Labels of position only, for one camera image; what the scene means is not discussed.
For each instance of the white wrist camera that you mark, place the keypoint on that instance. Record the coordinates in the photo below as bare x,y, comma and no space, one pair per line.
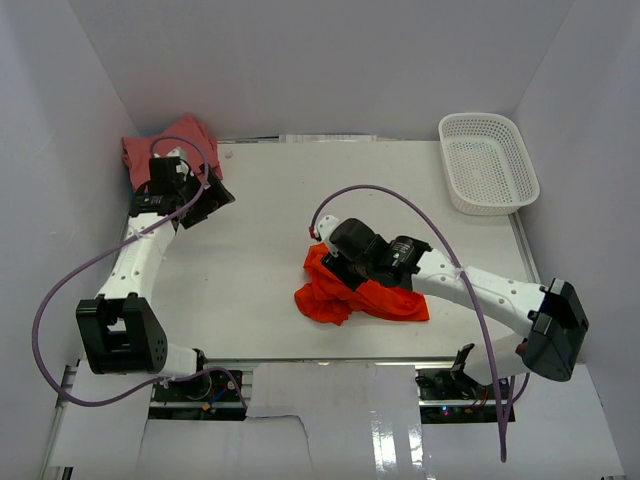
321,230
182,166

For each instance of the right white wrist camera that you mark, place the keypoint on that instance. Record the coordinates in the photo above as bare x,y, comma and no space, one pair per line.
321,230

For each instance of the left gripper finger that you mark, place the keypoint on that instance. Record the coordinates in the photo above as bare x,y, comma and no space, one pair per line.
214,192
200,212

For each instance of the folded blue t shirt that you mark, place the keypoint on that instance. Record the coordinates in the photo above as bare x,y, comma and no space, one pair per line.
142,191

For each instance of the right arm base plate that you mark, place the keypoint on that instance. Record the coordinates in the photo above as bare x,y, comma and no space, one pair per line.
446,396

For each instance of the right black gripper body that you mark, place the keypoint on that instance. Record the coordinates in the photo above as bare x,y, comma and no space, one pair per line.
352,274

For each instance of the white plastic basket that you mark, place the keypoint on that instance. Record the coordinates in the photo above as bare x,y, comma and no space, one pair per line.
487,167

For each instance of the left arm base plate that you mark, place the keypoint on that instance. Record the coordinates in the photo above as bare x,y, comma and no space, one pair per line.
212,397

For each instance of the orange t shirt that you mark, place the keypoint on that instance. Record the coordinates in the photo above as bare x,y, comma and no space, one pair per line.
324,299

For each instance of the papers at back edge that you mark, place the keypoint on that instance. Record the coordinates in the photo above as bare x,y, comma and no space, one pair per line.
305,138

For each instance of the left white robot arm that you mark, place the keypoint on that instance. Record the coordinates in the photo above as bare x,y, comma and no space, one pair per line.
120,332

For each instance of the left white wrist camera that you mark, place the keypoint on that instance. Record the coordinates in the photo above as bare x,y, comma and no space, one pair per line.
182,166

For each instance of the folded pink t shirt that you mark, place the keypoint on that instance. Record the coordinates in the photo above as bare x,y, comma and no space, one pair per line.
182,134

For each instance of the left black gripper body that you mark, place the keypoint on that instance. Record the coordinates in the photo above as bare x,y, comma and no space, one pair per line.
188,189

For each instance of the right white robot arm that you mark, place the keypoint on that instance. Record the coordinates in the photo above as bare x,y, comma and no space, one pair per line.
548,322

